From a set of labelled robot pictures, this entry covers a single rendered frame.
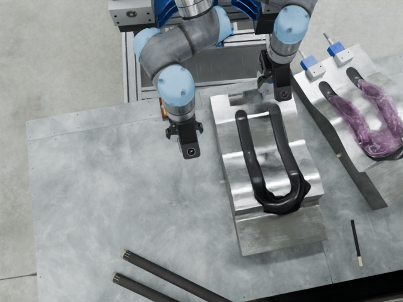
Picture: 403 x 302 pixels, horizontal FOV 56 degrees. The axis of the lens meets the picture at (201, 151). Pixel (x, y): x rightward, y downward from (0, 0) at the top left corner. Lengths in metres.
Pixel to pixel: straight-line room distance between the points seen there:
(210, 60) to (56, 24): 1.02
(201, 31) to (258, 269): 0.73
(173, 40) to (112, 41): 1.58
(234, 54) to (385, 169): 1.11
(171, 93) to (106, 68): 1.58
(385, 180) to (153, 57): 0.77
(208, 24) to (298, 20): 0.21
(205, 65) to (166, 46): 1.20
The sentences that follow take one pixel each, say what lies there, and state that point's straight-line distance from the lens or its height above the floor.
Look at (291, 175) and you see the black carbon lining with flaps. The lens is 1.15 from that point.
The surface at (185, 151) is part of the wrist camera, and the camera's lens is 0.97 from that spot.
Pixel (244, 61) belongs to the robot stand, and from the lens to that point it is 2.07.
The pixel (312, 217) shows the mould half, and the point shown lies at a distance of 1.21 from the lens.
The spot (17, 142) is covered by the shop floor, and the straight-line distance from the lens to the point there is 2.35.
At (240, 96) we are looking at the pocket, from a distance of 1.26.
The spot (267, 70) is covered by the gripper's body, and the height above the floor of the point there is 1.03.
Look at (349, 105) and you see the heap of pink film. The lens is 1.28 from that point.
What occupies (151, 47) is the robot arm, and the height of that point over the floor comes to 1.28.
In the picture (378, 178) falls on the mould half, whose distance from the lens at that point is 1.24.
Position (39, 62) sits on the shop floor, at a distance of 2.49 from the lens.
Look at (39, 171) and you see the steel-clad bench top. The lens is 1.36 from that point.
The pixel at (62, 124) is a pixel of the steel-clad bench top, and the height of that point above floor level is 0.80.
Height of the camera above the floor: 2.02
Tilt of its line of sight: 75 degrees down
